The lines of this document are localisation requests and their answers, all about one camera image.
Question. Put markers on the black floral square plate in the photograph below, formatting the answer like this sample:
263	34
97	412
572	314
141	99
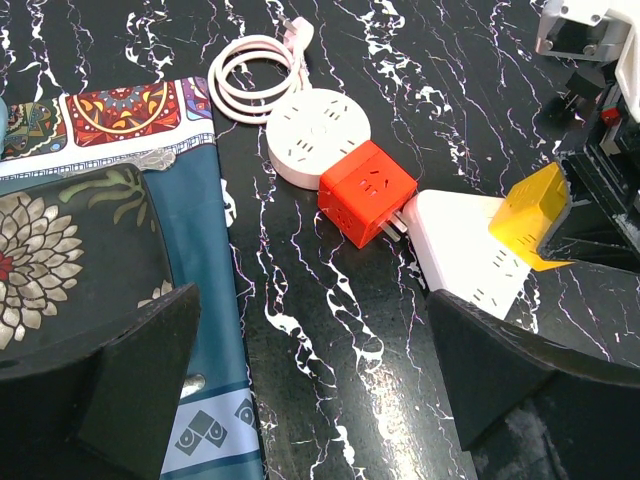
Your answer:
77	253

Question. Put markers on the round pink power strip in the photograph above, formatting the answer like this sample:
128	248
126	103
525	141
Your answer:
310	131

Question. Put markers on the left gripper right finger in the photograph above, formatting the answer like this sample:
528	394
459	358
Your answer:
526	407

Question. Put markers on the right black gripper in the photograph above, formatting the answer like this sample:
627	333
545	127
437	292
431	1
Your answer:
599	223

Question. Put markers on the white triangular power strip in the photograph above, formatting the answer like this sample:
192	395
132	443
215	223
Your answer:
456	252

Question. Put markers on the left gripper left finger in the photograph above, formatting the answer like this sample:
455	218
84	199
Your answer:
100	404

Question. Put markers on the patterned blue cloth mat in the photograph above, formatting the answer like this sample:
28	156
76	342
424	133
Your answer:
215	429

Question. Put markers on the red cube socket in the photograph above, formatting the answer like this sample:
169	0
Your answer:
360	193

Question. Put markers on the yellow cube socket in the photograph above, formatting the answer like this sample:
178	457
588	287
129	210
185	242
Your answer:
527	214

